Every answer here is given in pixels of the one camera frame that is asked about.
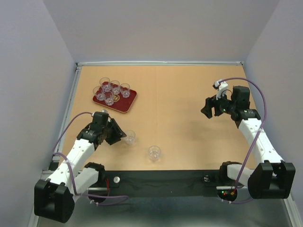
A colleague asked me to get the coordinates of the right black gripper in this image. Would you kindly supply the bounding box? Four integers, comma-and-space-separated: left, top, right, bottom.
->
200, 88, 236, 118

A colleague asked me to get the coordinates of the clear glass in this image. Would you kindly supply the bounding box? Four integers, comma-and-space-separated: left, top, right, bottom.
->
148, 146, 161, 162
99, 77, 111, 92
124, 130, 136, 146
93, 86, 105, 101
120, 83, 130, 98
104, 91, 114, 106

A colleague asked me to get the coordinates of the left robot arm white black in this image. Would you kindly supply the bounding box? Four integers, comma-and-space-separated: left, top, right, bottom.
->
34, 112, 126, 223

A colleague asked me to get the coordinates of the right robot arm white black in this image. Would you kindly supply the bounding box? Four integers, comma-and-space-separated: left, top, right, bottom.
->
201, 82, 295, 199

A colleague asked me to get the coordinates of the red rectangular tray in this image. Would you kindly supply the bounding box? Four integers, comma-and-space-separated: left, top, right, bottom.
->
92, 90, 137, 113

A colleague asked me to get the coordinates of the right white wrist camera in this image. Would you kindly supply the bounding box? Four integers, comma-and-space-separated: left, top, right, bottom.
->
213, 79, 228, 100

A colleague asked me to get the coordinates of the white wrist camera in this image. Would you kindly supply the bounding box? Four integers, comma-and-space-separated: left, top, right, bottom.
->
91, 109, 108, 117
213, 79, 228, 100

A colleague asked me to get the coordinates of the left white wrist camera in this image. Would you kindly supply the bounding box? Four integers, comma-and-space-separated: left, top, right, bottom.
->
91, 109, 108, 117

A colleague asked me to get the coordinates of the aluminium back rail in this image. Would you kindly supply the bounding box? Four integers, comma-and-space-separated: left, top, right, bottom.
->
76, 61, 243, 66

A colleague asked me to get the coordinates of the aluminium rail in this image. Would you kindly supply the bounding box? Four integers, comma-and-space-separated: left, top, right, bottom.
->
48, 66, 82, 171
76, 61, 243, 66
39, 169, 60, 190

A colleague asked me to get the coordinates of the aluminium left rail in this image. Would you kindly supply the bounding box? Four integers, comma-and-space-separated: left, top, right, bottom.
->
48, 66, 82, 171

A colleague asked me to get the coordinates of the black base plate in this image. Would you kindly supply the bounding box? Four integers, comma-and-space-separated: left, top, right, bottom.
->
90, 170, 234, 198

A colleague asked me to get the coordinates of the aluminium front rail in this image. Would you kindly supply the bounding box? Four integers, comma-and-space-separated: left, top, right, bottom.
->
39, 169, 60, 190

